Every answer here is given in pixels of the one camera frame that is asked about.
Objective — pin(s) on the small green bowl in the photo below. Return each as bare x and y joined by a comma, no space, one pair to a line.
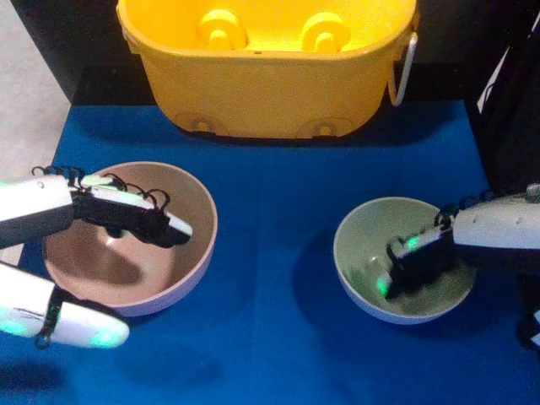
358,244

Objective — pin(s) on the large pink bowl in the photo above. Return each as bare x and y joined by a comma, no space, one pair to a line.
126,274

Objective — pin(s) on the black panel with white stripe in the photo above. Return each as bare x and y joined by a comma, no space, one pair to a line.
510,139

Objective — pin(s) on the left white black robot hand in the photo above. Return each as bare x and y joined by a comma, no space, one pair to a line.
38,202

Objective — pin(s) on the blue table cloth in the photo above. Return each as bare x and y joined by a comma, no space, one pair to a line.
270,350

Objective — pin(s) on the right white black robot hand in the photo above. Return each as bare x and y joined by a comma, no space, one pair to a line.
493,223

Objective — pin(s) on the yellow plastic basket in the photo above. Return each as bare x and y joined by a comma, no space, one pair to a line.
270,93

